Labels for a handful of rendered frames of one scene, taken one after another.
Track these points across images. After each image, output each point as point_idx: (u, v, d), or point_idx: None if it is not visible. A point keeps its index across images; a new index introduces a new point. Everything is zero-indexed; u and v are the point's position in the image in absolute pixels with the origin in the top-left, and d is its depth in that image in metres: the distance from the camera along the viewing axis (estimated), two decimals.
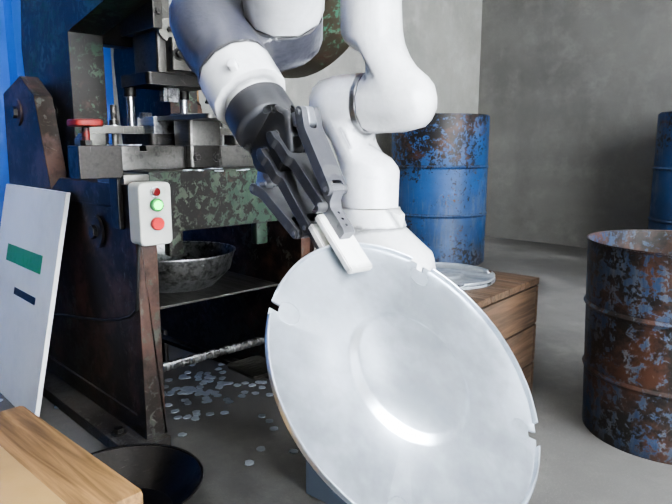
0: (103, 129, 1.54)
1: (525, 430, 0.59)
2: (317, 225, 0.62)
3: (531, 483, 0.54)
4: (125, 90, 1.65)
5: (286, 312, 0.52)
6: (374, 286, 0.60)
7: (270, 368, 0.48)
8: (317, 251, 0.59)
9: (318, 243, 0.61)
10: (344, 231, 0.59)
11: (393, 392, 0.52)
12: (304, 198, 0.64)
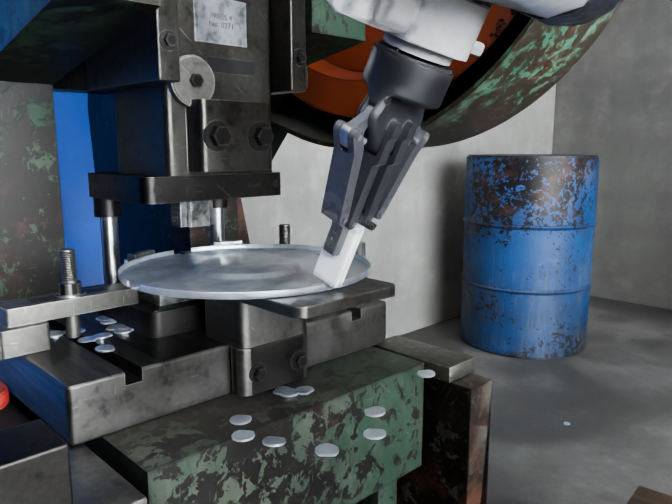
0: (42, 312, 0.67)
1: (145, 286, 0.63)
2: (354, 228, 0.60)
3: (119, 276, 0.66)
4: (97, 204, 0.77)
5: None
6: None
7: (295, 248, 0.85)
8: (368, 264, 0.74)
9: (350, 248, 0.60)
10: (354, 249, 0.62)
11: (244, 257, 0.76)
12: (357, 186, 0.58)
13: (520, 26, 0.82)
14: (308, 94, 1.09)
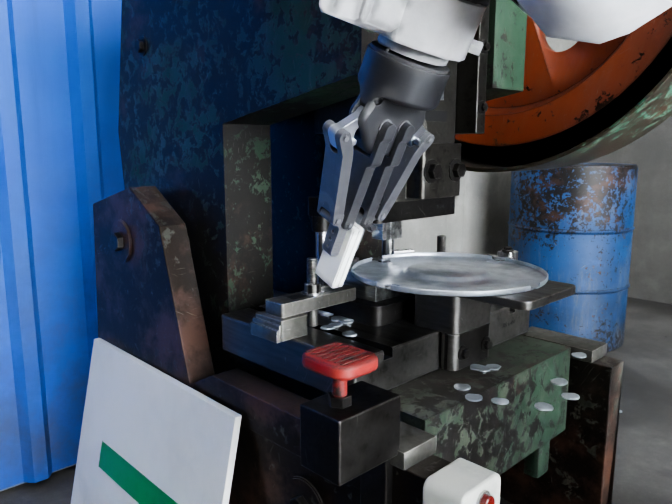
0: (302, 306, 0.87)
1: (527, 286, 0.83)
2: (353, 228, 0.59)
3: (506, 291, 0.80)
4: (317, 221, 0.98)
5: None
6: (451, 261, 1.02)
7: (358, 265, 0.98)
8: (422, 255, 1.07)
9: (349, 249, 0.60)
10: (355, 250, 0.62)
11: (423, 269, 0.92)
12: (355, 187, 0.58)
13: (598, 116, 1.09)
14: None
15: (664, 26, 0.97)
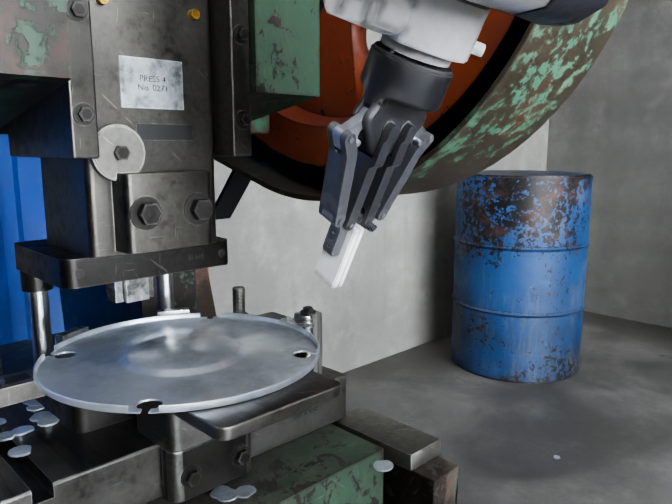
0: None
1: (207, 319, 0.78)
2: (354, 228, 0.59)
3: (250, 317, 0.78)
4: (23, 278, 0.70)
5: None
6: (89, 371, 0.60)
7: (218, 403, 0.53)
8: (54, 398, 0.54)
9: (349, 249, 0.60)
10: (355, 250, 0.62)
11: (210, 355, 0.63)
12: (356, 188, 0.58)
13: None
14: None
15: None
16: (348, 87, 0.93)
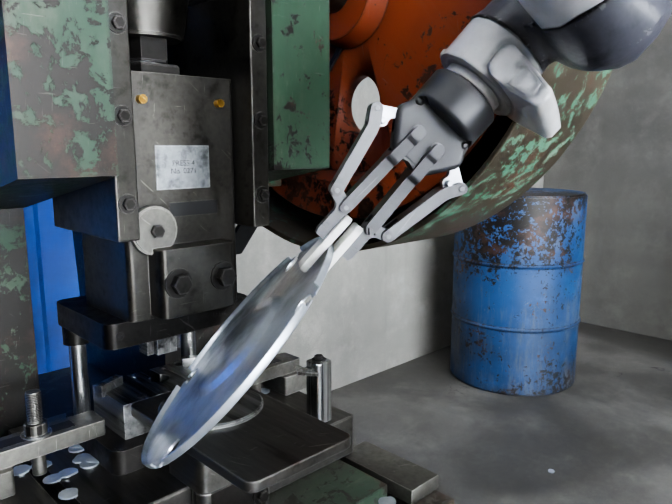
0: (7, 459, 0.68)
1: None
2: (352, 224, 0.62)
3: (211, 342, 0.77)
4: (65, 333, 0.79)
5: None
6: (220, 396, 0.55)
7: (329, 257, 0.58)
8: (251, 382, 0.50)
9: (343, 240, 0.62)
10: (315, 229, 0.61)
11: (258, 312, 0.64)
12: (385, 199, 0.61)
13: None
14: None
15: None
16: None
